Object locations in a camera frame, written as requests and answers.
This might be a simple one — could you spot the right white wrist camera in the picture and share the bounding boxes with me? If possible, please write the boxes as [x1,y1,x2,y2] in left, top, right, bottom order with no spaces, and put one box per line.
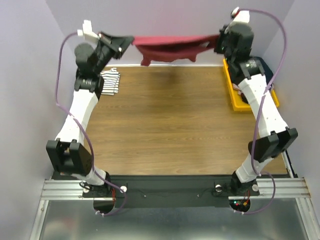
[230,7,250,25]

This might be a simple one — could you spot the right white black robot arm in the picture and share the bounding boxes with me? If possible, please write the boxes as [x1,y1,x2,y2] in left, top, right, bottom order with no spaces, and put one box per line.
[215,22,298,195]

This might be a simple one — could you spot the aluminium rail frame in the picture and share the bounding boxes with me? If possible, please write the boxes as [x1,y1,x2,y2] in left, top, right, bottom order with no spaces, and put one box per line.
[29,66,312,240]

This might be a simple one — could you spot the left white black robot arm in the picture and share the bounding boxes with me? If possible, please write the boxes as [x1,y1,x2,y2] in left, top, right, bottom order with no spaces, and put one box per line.
[46,31,134,197]

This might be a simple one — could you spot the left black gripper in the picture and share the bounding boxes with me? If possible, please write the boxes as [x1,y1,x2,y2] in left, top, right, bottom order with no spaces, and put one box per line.
[94,31,135,75]

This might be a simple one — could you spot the maroon red tank top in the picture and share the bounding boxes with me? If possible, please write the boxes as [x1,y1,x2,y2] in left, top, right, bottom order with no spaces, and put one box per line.
[132,34,219,67]

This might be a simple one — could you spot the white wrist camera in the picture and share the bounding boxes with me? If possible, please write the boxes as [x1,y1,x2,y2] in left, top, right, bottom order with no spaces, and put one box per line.
[230,7,250,25]
[76,19,100,44]

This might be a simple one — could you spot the navy printed tank top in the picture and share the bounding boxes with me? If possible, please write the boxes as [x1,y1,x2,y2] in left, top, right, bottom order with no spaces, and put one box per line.
[256,56,274,85]

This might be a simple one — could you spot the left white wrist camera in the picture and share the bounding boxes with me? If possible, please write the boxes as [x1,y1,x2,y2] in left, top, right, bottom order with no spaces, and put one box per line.
[76,19,100,44]

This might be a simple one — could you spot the striped white folded tank top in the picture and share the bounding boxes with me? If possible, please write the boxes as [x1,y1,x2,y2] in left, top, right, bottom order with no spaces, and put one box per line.
[100,67,121,96]

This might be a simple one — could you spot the yellow plastic tray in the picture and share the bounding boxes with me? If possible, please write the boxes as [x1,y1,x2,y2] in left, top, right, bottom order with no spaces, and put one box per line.
[223,58,280,112]

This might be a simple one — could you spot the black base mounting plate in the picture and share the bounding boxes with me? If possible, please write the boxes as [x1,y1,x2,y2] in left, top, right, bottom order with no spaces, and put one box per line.
[81,175,260,210]

